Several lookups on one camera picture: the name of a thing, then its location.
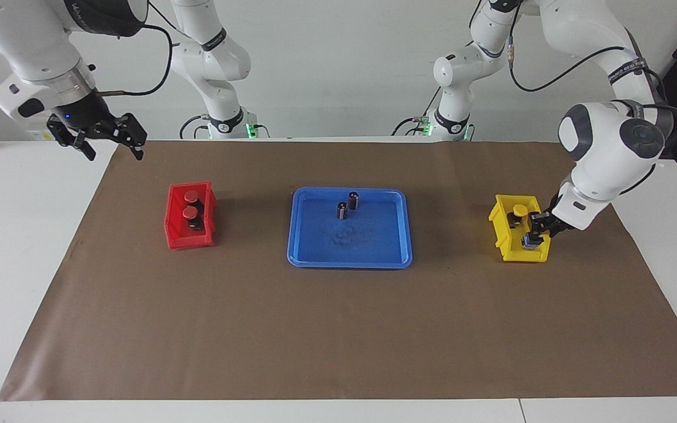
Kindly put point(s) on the blue plastic tray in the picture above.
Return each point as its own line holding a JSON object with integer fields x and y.
{"x": 344, "y": 241}

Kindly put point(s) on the white power strip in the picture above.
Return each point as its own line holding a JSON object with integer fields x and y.
{"x": 39, "y": 135}

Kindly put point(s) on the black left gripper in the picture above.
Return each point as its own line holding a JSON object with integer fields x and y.
{"x": 555, "y": 224}

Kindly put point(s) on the brown paper mat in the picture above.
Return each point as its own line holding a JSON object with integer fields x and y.
{"x": 338, "y": 329}

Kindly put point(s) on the red push button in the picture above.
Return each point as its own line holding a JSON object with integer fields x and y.
{"x": 190, "y": 213}
{"x": 193, "y": 195}

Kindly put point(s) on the red plastic bin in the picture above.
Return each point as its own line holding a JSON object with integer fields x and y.
{"x": 175, "y": 223}

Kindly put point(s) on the black cylindrical capacitor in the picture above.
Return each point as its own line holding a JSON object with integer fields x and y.
{"x": 342, "y": 210}
{"x": 354, "y": 200}

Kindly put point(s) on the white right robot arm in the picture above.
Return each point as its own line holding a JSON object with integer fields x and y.
{"x": 33, "y": 53}

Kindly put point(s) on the yellow push button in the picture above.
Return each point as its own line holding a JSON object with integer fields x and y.
{"x": 530, "y": 242}
{"x": 519, "y": 210}

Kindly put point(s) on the yellow plastic bin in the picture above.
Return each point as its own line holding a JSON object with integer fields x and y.
{"x": 512, "y": 247}

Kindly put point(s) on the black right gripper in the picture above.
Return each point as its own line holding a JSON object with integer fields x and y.
{"x": 89, "y": 111}

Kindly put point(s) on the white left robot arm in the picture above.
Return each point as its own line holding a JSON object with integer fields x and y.
{"x": 609, "y": 153}

